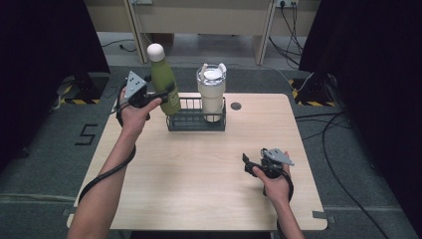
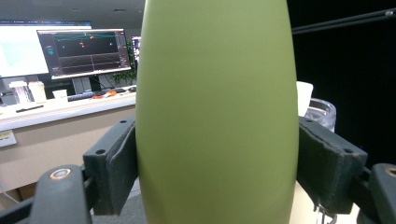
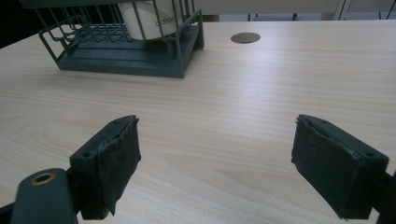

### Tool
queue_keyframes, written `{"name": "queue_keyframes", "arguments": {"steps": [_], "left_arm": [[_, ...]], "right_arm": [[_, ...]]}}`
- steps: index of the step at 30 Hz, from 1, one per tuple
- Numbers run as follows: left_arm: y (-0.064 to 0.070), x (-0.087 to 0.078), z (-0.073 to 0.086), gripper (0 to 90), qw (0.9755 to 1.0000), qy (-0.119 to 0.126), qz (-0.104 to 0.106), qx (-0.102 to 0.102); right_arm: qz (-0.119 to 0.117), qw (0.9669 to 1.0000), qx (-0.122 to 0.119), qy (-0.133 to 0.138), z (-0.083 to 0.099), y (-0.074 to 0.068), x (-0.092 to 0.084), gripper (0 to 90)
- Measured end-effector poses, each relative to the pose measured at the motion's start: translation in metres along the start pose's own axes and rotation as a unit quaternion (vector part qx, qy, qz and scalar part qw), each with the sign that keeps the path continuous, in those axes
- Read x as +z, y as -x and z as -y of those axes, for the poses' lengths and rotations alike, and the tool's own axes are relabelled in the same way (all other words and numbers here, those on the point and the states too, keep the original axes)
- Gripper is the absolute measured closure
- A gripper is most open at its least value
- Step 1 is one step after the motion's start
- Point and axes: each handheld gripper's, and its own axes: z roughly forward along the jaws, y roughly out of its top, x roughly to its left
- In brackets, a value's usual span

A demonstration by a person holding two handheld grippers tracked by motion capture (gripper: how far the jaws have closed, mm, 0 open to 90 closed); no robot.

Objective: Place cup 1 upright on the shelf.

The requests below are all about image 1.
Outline right hand-held gripper black cable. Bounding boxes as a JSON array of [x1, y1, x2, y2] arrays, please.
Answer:
[[261, 168, 296, 239]]

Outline short black floor cable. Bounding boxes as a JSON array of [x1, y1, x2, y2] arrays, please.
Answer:
[[101, 38, 138, 54]]

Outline black curtain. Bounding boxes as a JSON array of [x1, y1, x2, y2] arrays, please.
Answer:
[[298, 0, 422, 231], [0, 0, 111, 174]]

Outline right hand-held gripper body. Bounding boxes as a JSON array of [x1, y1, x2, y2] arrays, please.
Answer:
[[260, 147, 296, 180]]

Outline left hand-held gripper black cable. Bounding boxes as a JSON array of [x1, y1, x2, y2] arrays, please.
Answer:
[[77, 84, 138, 204]]

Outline person's right hand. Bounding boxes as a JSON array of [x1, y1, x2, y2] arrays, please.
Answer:
[[252, 150, 294, 205]]

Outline green bottle with white cap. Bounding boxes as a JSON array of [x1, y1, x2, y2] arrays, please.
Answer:
[[145, 42, 182, 117]]

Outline grey tape strip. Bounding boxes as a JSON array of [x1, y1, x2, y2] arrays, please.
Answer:
[[312, 209, 336, 224], [61, 206, 80, 217]]

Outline person's left hand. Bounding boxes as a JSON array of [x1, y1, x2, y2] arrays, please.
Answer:
[[115, 87, 163, 137]]

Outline black cable bundle from socket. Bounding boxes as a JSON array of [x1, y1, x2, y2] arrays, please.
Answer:
[[268, 1, 305, 70]]

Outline long black floor cables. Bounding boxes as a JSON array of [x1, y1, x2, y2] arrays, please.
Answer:
[[294, 111, 392, 239]]

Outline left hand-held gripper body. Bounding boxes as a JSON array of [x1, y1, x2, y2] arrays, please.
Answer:
[[123, 70, 159, 110]]

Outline black wire basket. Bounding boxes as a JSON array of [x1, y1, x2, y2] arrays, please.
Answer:
[[165, 96, 228, 132]]

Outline black stand base hazard tape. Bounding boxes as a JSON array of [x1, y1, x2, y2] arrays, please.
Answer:
[[55, 72, 111, 106], [287, 72, 338, 109]]

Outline hand-held gripper black cable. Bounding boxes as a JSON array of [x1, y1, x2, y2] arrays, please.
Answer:
[[261, 168, 296, 239], [77, 84, 138, 204]]

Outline white tumbler with clear lid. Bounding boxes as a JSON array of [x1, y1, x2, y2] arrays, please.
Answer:
[[195, 62, 228, 123]]

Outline beige wooden desk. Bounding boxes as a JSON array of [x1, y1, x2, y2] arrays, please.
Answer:
[[83, 0, 321, 66]]

